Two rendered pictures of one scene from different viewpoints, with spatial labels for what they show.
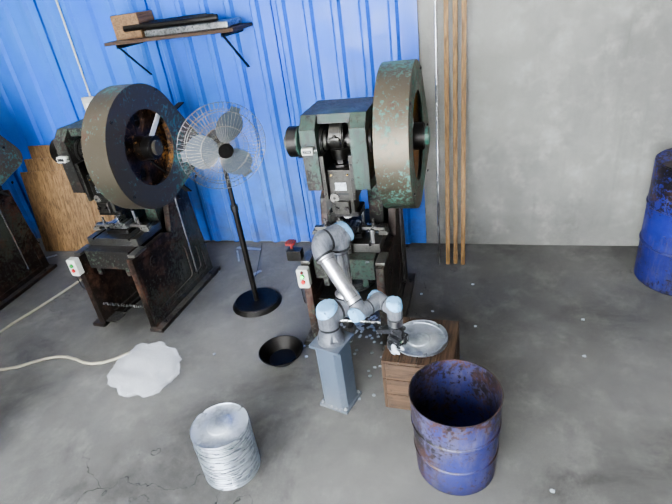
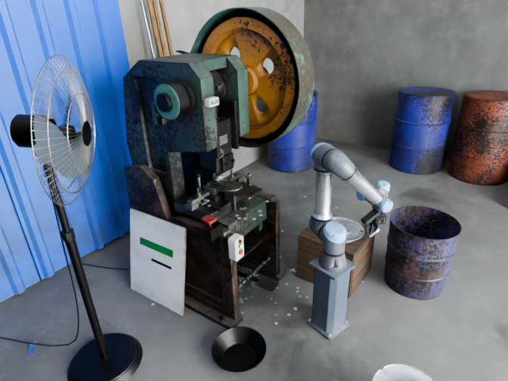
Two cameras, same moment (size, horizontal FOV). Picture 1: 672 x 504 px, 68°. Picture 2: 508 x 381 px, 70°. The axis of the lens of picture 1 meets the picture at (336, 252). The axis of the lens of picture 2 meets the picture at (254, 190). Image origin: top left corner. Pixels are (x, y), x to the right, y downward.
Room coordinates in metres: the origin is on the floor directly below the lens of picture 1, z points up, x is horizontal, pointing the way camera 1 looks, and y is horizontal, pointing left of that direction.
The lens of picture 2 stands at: (2.10, 1.77, 1.70)
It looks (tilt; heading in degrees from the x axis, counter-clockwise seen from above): 26 degrees down; 287
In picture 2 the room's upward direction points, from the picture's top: 2 degrees counter-clockwise
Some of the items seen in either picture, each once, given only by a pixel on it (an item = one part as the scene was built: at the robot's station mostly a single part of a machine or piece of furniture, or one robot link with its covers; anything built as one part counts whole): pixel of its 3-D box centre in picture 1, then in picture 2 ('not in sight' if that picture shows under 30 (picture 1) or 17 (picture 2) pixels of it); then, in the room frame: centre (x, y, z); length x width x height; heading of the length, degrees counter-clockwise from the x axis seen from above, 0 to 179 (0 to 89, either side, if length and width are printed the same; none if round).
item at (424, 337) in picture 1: (418, 338); (342, 228); (2.15, -0.38, 0.39); 0.29 x 0.29 x 0.01
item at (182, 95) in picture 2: (301, 143); (173, 103); (3.02, 0.12, 1.31); 0.22 x 0.12 x 0.22; 162
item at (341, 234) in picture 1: (341, 271); (323, 192); (2.26, -0.02, 0.82); 0.15 x 0.12 x 0.55; 126
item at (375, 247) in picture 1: (350, 236); (217, 197); (2.92, -0.11, 0.68); 0.45 x 0.30 x 0.06; 72
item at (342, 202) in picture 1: (342, 187); (218, 143); (2.88, -0.10, 1.04); 0.17 x 0.15 x 0.30; 162
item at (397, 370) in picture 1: (422, 363); (336, 252); (2.18, -0.40, 0.18); 0.40 x 0.38 x 0.35; 159
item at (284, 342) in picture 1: (281, 353); (239, 351); (2.62, 0.45, 0.04); 0.30 x 0.30 x 0.07
